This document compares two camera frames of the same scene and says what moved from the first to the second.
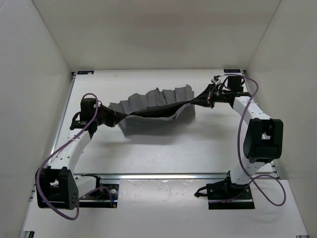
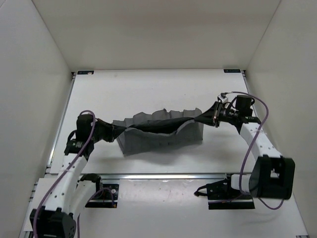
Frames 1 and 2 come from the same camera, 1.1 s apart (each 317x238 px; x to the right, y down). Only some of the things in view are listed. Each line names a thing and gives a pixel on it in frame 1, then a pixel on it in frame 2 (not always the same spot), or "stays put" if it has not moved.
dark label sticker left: [85, 72] stays put
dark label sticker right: [232, 71] stays put
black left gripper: [115, 116] -> [113, 130]
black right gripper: [202, 99] -> [207, 117]
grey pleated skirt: [156, 111] -> [134, 142]
